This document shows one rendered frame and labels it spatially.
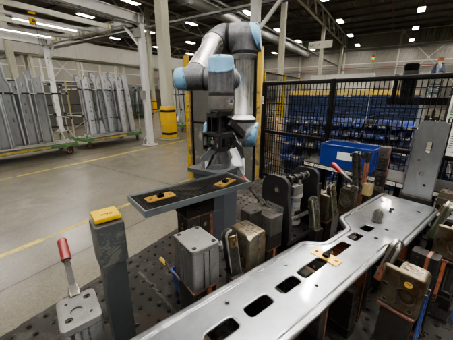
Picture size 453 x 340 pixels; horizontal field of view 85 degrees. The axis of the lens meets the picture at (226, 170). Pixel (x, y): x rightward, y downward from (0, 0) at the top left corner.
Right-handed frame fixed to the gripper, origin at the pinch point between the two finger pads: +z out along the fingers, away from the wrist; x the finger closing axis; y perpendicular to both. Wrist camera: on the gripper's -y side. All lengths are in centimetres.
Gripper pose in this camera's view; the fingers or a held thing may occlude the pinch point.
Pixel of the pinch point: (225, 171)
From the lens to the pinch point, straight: 82.8
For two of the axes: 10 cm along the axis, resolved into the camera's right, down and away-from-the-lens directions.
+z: 0.0, 9.6, 2.9
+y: -5.5, 2.4, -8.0
